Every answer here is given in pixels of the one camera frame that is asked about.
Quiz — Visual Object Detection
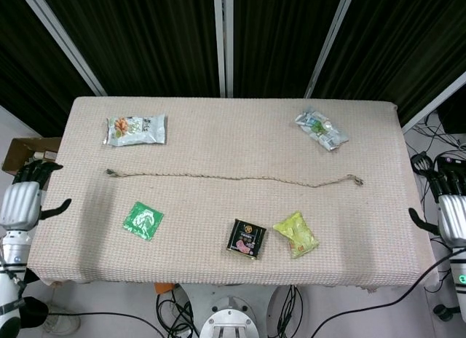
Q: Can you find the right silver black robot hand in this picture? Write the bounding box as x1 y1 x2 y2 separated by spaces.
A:
407 166 466 248

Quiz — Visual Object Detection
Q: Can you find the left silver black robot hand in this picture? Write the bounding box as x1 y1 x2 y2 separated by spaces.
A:
0 161 72 232

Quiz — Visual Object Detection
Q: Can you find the brown twisted jute rope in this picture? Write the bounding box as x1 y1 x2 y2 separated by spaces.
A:
105 168 366 189

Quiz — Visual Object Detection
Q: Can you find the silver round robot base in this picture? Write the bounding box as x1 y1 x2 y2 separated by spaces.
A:
199 296 258 338

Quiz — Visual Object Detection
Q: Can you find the brown cardboard box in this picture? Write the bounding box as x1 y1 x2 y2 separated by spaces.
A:
1 136 62 173

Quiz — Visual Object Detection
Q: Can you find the black power strip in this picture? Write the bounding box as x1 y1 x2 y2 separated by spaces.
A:
411 152 434 178

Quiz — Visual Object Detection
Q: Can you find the green square sachet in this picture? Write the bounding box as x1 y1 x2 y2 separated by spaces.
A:
122 201 165 242

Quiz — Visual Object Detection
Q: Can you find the white sneaker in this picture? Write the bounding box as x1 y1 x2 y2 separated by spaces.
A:
42 313 82 334

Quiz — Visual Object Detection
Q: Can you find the white snack bag orange print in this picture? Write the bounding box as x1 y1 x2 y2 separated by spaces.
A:
102 114 168 148

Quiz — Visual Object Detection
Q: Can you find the clear snack bag right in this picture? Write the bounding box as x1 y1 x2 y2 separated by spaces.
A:
294 107 350 153

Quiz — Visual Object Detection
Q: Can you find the yellow green snack packet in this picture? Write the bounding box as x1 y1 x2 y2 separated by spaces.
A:
272 211 320 260

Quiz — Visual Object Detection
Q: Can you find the black snack packet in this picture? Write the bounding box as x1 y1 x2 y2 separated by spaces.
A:
226 218 268 260

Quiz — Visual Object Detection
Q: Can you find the beige woven tablecloth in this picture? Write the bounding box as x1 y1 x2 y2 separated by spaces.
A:
27 95 437 291

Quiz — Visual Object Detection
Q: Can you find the black right hand cable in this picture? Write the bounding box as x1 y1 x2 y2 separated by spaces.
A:
312 247 466 338

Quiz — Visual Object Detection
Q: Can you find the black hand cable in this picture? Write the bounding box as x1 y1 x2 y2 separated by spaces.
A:
21 268 167 338
312 247 466 338

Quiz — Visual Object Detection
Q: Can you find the black left hand cable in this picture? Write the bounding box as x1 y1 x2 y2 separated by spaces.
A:
21 268 167 338

